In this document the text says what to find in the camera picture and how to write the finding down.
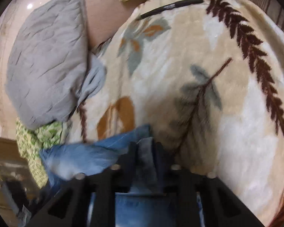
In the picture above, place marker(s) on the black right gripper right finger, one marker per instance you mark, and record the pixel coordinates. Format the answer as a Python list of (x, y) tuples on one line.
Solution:
[(199, 200)]

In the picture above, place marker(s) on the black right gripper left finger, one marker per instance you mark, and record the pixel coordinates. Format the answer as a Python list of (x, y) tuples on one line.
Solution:
[(90, 201)]

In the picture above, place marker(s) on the blue denim jeans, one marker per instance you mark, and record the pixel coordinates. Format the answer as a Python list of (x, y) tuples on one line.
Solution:
[(144, 204)]

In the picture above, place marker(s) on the green patterned cloth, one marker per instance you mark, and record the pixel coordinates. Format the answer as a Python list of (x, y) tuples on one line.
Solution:
[(30, 142)]

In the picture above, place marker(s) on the beige leaf pattern blanket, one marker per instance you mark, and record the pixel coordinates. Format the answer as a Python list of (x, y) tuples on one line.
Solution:
[(209, 80)]

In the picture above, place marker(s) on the grey pillow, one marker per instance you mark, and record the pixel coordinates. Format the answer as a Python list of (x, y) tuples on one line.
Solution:
[(50, 70)]

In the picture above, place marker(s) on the pink pillow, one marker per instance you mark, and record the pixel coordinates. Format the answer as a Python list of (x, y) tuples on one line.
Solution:
[(104, 18)]

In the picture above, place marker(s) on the black pen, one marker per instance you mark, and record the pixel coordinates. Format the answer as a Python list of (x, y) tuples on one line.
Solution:
[(178, 4)]

